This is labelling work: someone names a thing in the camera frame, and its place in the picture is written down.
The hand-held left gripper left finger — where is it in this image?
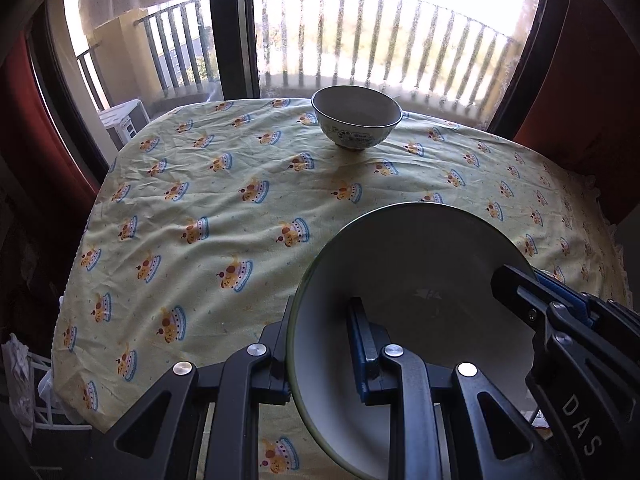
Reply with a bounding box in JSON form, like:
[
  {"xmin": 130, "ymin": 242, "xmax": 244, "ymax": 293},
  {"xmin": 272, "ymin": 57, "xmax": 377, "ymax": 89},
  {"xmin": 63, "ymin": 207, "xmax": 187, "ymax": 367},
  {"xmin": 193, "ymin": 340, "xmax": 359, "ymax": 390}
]
[{"xmin": 102, "ymin": 295, "xmax": 296, "ymax": 480}]

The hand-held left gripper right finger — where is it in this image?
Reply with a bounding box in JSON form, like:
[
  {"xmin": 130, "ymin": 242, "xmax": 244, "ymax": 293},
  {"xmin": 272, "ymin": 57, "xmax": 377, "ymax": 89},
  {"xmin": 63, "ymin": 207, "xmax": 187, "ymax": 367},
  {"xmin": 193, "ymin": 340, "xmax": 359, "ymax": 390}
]
[{"xmin": 347, "ymin": 297, "xmax": 561, "ymax": 480}]

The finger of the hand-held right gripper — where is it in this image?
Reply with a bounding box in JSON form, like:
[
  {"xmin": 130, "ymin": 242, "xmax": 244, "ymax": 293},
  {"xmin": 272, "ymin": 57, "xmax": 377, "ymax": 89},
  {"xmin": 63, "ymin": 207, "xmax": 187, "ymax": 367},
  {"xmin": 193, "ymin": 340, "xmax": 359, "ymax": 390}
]
[
  {"xmin": 490, "ymin": 264, "xmax": 553, "ymax": 333},
  {"xmin": 537, "ymin": 267, "xmax": 640, "ymax": 333}
]

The large green-rimmed white bowl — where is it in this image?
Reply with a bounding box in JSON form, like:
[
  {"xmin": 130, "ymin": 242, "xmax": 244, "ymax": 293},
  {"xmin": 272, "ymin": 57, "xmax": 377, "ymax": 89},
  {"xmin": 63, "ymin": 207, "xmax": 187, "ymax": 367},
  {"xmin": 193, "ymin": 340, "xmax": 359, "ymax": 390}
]
[{"xmin": 287, "ymin": 201, "xmax": 543, "ymax": 480}]

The yellow printed tablecloth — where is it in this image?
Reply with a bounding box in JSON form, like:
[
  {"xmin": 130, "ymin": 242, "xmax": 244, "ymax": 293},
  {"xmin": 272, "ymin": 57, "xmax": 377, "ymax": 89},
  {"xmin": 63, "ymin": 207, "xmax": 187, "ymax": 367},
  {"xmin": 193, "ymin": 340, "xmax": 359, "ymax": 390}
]
[{"xmin": 51, "ymin": 97, "xmax": 628, "ymax": 480}]

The red curtain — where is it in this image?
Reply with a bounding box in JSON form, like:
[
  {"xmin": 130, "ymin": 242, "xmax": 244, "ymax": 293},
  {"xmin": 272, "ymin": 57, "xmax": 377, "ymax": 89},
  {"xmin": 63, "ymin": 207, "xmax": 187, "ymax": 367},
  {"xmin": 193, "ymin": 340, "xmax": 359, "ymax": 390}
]
[
  {"xmin": 515, "ymin": 0, "xmax": 640, "ymax": 226},
  {"xmin": 0, "ymin": 25, "xmax": 101, "ymax": 221}
]

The white bowl with printed label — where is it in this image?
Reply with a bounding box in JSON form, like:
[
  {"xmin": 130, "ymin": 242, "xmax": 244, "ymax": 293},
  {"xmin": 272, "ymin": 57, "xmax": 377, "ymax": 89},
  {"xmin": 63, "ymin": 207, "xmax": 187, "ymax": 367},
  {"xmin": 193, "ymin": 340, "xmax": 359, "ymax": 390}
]
[{"xmin": 311, "ymin": 85, "xmax": 404, "ymax": 152}]

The white plastic bag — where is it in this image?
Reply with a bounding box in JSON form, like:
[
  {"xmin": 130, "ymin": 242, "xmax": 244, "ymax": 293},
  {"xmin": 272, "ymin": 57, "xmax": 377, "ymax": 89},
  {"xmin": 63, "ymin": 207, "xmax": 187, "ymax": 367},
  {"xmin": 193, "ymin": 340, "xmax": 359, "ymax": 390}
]
[{"xmin": 0, "ymin": 335, "xmax": 38, "ymax": 422}]

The white air conditioner unit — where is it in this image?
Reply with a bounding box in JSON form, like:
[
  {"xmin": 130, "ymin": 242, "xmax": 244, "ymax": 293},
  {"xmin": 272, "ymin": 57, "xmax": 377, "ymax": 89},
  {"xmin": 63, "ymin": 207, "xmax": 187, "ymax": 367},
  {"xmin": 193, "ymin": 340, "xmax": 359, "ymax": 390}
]
[{"xmin": 97, "ymin": 100, "xmax": 152, "ymax": 152}]

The balcony railing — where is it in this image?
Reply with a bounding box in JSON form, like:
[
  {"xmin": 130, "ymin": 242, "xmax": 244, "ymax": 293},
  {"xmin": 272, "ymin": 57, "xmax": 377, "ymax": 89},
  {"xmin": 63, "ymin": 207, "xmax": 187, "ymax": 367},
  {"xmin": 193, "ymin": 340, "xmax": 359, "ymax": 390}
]
[{"xmin": 75, "ymin": 0, "xmax": 518, "ymax": 121}]

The white wire rack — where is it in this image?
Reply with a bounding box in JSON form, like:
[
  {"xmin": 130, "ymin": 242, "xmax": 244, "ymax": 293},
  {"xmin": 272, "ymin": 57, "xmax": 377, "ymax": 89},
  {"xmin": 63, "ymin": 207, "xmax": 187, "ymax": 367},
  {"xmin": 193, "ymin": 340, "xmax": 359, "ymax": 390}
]
[{"xmin": 27, "ymin": 350, "xmax": 95, "ymax": 432}]

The dark window frame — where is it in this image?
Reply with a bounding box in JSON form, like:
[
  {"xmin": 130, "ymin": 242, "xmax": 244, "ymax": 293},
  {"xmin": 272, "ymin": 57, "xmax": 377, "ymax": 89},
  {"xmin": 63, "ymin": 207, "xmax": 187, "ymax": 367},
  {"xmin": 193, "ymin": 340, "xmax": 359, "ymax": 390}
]
[{"xmin": 25, "ymin": 0, "xmax": 571, "ymax": 201}]

